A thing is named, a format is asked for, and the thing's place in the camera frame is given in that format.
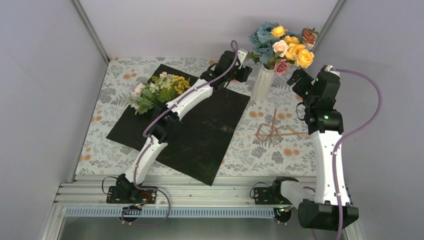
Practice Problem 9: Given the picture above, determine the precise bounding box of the yellow rose stem bunch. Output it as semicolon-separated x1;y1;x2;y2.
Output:
266;25;315;69

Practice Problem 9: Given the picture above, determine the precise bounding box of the pink peach rose stem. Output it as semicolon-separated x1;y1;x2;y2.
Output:
271;40;289;77

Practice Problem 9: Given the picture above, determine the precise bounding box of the blue rose stem bunch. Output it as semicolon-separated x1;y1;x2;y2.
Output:
247;22;298;70

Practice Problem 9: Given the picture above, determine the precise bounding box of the pink orange rose stem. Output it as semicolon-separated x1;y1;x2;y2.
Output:
301;27;319;50

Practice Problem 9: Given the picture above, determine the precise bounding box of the tan raffia ribbon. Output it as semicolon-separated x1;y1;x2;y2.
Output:
254;108;308;146

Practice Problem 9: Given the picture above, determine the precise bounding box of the black wrapping paper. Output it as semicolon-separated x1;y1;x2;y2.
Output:
105;63;251;186

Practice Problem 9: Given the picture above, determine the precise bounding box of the colourful artificial flower bouquet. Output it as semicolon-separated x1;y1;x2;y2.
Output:
128;71;191;115

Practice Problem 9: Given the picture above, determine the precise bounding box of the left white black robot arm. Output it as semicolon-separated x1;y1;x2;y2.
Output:
115;49;252;203

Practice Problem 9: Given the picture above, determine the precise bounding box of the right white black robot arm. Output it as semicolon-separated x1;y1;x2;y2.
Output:
270;69;359;232

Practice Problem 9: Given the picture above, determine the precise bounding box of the white ribbed ceramic vase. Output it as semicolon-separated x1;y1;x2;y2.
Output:
251;64;276;103

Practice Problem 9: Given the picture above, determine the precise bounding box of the floral patterned table mat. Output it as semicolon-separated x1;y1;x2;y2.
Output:
76;57;316;177

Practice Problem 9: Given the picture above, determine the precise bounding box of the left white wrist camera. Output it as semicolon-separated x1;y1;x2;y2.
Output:
237;48;249;67

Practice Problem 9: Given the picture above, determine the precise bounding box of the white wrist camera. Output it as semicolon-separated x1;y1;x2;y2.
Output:
321;64;340;76
237;48;249;67

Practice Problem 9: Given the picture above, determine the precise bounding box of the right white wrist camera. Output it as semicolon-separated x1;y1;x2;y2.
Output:
321;64;340;76

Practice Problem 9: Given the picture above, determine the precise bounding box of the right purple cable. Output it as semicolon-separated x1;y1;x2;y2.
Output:
272;68;384;240

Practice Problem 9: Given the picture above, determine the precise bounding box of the right vertical aluminium post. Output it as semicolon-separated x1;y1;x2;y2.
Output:
311;0;347;55

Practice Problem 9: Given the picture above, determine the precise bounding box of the vertical aluminium post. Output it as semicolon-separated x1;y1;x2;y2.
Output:
311;0;347;55
70;0;110;65

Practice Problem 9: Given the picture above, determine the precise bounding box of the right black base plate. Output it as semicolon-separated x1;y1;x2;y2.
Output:
252;187;284;205

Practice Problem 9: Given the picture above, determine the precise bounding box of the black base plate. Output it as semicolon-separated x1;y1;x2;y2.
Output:
252;187;284;205
106;186;157;205

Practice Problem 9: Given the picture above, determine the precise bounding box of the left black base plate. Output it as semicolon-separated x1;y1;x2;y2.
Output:
106;186;157;205

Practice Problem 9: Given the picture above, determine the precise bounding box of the left vertical aluminium post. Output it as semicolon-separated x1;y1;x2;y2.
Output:
70;0;110;65

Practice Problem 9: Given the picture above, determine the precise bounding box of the aluminium rail frame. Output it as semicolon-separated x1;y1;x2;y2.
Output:
39;62;353;240

